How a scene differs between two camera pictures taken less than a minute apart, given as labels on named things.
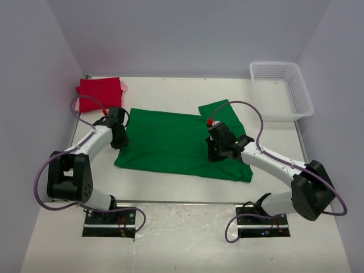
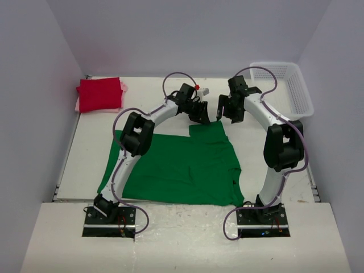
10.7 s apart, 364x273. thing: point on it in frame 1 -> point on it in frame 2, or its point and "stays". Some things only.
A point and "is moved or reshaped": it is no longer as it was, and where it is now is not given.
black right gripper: x=211 y=156 -> x=224 y=100
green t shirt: x=177 y=144 is moved or reshaped
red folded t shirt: x=107 y=91 stays
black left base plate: x=115 y=224 stays
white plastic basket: x=282 y=91 stays
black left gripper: x=123 y=143 -> x=201 y=115
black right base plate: x=256 y=226 stays
